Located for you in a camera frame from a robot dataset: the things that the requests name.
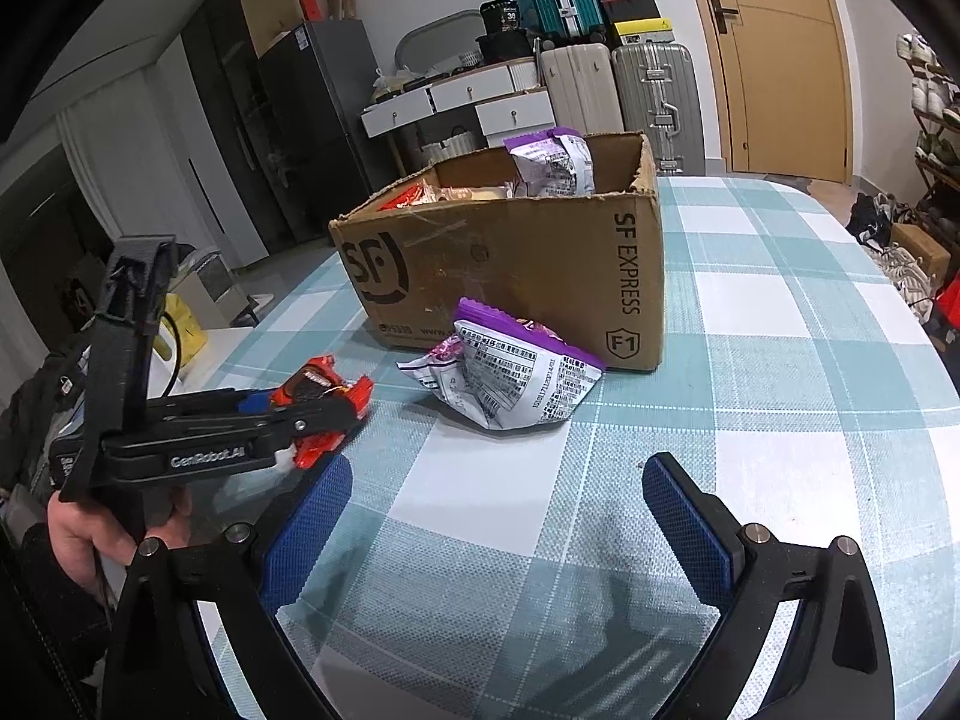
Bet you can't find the woven basket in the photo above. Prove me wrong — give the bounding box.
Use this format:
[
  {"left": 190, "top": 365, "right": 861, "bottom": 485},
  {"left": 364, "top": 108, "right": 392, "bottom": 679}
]
[{"left": 416, "top": 127, "right": 481, "bottom": 166}]

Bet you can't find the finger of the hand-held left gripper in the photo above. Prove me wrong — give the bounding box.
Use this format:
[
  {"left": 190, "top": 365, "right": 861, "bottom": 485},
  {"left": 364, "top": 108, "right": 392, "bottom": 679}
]
[
  {"left": 227, "top": 388, "right": 281, "bottom": 418},
  {"left": 255, "top": 396, "right": 359, "bottom": 467}
]

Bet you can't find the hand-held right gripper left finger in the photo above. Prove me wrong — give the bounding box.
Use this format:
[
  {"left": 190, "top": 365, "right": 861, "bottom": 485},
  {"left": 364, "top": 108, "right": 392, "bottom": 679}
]
[{"left": 101, "top": 454, "right": 353, "bottom": 720}]

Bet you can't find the red cookie packet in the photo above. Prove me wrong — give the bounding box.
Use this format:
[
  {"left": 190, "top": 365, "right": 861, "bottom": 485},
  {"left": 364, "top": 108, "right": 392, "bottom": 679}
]
[{"left": 377, "top": 181, "right": 436, "bottom": 212}]

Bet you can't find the wooden door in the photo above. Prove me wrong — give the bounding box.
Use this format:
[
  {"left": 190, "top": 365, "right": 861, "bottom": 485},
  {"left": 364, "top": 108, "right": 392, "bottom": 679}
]
[{"left": 675, "top": 0, "right": 856, "bottom": 185}]

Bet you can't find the beige suitcase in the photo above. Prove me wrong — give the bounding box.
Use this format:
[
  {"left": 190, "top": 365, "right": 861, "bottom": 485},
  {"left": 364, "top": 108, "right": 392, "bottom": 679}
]
[{"left": 538, "top": 41, "right": 625, "bottom": 136}]

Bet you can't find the person's left hand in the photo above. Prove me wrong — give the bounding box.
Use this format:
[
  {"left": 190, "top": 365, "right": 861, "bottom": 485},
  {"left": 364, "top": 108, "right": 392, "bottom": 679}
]
[{"left": 46, "top": 484, "right": 192, "bottom": 586}]

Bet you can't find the group of shoes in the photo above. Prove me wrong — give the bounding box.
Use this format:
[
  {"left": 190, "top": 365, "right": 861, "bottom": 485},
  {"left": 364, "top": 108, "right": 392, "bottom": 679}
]
[{"left": 847, "top": 31, "right": 960, "bottom": 316}]

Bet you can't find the person's left forearm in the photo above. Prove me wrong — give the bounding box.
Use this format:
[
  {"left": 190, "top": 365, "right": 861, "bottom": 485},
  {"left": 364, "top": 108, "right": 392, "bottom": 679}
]
[{"left": 0, "top": 525, "right": 113, "bottom": 720}]

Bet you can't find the silver suitcase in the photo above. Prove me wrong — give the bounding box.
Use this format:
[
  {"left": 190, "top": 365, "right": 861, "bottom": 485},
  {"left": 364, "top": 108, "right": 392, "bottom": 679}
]
[{"left": 611, "top": 41, "right": 706, "bottom": 175}]

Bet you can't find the wooden shoe rack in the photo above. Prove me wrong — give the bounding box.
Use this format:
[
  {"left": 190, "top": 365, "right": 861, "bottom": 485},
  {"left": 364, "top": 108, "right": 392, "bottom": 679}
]
[{"left": 896, "top": 34, "right": 960, "bottom": 196}]

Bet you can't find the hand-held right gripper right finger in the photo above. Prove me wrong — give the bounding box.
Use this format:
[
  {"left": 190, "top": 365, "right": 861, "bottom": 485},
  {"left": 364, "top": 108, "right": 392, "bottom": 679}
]
[{"left": 641, "top": 452, "right": 893, "bottom": 720}]

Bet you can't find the yellow bag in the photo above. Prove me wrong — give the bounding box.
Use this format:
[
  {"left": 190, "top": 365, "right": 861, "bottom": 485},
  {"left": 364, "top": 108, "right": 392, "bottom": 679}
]
[{"left": 154, "top": 292, "right": 207, "bottom": 368}]

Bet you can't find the white desk with drawers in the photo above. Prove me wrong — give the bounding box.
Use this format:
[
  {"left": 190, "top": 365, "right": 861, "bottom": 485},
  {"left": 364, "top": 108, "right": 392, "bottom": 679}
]
[{"left": 360, "top": 60, "right": 556, "bottom": 158}]

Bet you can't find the red black snack packet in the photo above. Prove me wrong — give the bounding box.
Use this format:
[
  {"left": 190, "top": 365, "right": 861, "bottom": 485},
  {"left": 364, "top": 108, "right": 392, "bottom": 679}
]
[{"left": 270, "top": 355, "right": 374, "bottom": 472}]

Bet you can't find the dark refrigerator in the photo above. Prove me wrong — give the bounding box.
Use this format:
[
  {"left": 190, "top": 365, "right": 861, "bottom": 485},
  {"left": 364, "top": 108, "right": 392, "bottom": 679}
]
[{"left": 259, "top": 19, "right": 383, "bottom": 245}]

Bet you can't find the brown cardboard box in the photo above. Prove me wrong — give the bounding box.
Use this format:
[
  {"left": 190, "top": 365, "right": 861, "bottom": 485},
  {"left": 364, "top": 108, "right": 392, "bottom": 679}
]
[{"left": 328, "top": 131, "right": 667, "bottom": 374}]

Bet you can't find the white small appliance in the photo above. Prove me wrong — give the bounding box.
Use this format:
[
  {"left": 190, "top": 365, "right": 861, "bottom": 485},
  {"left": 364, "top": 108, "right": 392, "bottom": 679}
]
[{"left": 172, "top": 247, "right": 260, "bottom": 327}]

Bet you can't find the purple snack packet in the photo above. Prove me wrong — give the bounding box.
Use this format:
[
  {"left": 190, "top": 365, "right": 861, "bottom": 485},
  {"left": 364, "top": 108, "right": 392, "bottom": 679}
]
[
  {"left": 396, "top": 298, "right": 607, "bottom": 432},
  {"left": 504, "top": 127, "right": 597, "bottom": 198}
]

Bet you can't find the arched white mirror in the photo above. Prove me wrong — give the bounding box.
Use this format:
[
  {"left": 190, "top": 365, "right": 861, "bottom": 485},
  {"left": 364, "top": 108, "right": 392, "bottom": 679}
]
[{"left": 395, "top": 10, "right": 488, "bottom": 80}]

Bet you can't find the yellow white shoe box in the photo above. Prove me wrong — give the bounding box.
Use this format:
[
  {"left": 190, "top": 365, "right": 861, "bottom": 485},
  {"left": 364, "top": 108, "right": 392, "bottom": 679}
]
[{"left": 611, "top": 15, "right": 676, "bottom": 46}]

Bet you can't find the small cardboard box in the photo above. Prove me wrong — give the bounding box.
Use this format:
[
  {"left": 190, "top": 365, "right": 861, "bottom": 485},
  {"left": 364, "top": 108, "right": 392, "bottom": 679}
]
[{"left": 892, "top": 223, "right": 953, "bottom": 278}]

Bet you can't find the black cable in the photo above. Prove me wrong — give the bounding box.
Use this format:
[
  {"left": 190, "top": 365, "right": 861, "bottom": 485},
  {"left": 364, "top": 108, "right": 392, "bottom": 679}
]
[{"left": 161, "top": 311, "right": 185, "bottom": 395}]

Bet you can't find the dark glass cabinet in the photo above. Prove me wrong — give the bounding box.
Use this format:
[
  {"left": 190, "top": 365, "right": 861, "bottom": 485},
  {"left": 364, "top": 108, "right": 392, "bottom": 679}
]
[{"left": 182, "top": 11, "right": 301, "bottom": 256}]

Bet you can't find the cream snack packet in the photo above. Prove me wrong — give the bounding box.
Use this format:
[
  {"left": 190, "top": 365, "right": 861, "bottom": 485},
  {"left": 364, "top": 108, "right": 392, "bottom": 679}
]
[{"left": 435, "top": 181, "right": 515, "bottom": 203}]

